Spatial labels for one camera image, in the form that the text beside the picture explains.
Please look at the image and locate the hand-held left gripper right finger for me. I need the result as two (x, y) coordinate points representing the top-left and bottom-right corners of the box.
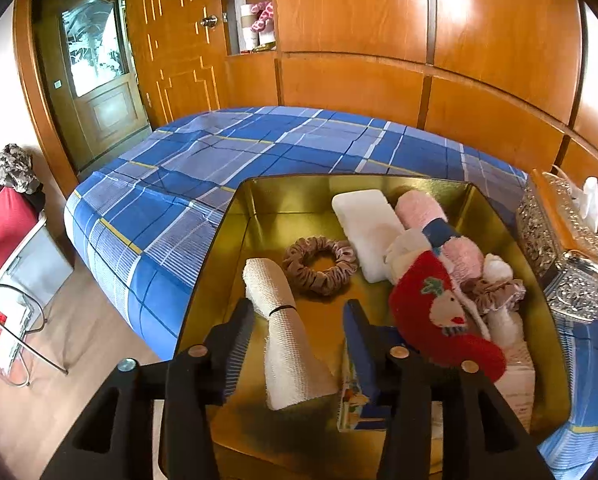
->
(343, 299), (555, 480)

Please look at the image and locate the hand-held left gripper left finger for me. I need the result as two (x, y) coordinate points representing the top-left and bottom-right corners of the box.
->
(39, 299), (256, 480)

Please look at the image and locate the blue tissue pack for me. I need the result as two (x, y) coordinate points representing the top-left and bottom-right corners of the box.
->
(336, 340), (395, 433)

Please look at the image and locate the red fuzzy sock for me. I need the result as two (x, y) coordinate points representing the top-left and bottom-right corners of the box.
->
(388, 250), (507, 381)

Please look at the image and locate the dusty pink scrunchie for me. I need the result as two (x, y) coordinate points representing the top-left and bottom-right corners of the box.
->
(283, 236), (358, 296)

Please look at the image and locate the gold tin box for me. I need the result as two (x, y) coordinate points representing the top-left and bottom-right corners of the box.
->
(159, 174), (572, 480)

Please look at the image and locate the pink fuzzy sock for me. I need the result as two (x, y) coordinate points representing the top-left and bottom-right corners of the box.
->
(395, 191), (485, 281)

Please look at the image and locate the mauve scrunchie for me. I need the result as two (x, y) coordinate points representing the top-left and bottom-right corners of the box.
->
(462, 277), (526, 316)

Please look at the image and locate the blue plaid bed sheet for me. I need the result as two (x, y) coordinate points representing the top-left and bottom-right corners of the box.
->
(64, 106), (598, 480)

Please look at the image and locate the silver embossed tissue box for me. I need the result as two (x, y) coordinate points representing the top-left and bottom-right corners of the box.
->
(516, 170), (598, 323)

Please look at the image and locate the clear acrylic side table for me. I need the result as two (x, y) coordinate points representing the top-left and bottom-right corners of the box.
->
(0, 280), (72, 391)

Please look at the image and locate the white facial tissue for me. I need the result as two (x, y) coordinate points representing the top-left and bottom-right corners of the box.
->
(572, 176), (598, 233)

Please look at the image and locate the door with frosted glass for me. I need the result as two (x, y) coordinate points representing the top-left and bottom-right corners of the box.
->
(34, 0), (152, 171)

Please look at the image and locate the camouflage cloth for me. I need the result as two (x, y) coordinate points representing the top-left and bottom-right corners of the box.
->
(0, 143), (42, 201)

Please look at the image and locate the wooden door with inlay lines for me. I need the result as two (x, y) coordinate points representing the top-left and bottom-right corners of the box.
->
(123, 0), (230, 128)

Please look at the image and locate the wooden wardrobe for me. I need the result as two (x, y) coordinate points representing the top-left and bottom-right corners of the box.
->
(219, 0), (598, 191)

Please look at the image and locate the pink plush toy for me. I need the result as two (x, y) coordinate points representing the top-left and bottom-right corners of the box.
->
(251, 0), (276, 36)

